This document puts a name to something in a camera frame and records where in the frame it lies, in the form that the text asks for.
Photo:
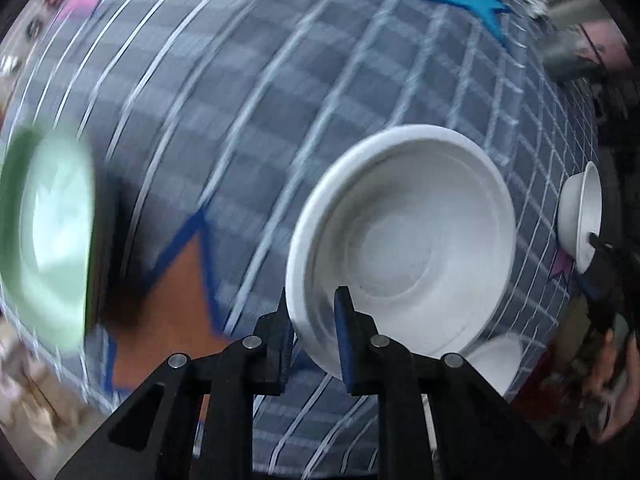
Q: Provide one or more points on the green square plate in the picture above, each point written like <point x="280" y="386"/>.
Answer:
<point x="48" y="204"/>

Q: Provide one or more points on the grey checked tablecloth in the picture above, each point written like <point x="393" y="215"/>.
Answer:
<point x="231" y="110"/>

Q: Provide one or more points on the white paper bowl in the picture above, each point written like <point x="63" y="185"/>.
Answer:
<point x="580" y="215"/>
<point x="497" y="360"/>
<point x="417" y="223"/>

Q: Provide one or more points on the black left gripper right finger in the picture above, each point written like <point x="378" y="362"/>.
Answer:
<point x="437" y="418"/>

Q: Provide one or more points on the person's right hand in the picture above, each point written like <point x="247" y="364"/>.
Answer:
<point x="618" y="390"/>

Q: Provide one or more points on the grey metal cup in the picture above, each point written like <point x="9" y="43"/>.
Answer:
<point x="567" y="55"/>

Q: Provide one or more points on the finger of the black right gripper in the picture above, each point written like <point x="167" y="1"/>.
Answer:
<point x="601" y="273"/>

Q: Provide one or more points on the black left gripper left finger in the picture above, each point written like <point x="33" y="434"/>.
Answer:
<point x="192" y="418"/>

